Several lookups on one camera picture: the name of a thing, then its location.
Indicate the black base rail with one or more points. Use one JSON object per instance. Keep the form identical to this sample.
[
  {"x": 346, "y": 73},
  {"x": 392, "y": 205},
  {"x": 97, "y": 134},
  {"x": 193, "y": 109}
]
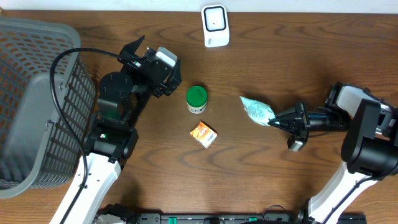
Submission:
[{"x": 156, "y": 218}]

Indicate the grey plastic mesh basket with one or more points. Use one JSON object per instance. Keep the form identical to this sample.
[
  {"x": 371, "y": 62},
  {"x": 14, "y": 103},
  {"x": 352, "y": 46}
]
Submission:
[{"x": 37, "y": 150}]

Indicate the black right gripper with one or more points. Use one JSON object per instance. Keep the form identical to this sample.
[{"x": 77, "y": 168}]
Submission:
[{"x": 300, "y": 127}]

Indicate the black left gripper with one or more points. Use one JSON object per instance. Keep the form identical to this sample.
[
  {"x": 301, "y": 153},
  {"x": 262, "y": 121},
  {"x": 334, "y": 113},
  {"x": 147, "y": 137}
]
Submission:
[{"x": 169, "y": 83}]

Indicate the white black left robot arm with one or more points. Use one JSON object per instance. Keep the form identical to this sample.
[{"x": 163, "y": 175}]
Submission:
[{"x": 123, "y": 95}]

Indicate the green lid jar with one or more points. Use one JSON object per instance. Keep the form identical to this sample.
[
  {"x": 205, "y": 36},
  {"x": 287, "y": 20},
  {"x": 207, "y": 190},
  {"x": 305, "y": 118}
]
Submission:
[{"x": 196, "y": 99}]

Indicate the white barcode scanner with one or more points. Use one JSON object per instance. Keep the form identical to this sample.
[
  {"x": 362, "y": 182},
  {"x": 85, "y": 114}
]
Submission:
[{"x": 215, "y": 26}]

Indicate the light blue tissue pack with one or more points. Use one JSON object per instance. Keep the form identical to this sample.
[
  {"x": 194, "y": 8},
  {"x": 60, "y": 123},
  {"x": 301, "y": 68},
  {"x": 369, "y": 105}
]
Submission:
[{"x": 259, "y": 112}]

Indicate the orange snack packet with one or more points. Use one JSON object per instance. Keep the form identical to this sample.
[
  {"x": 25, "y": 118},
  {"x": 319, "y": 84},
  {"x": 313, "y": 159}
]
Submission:
[{"x": 204, "y": 134}]

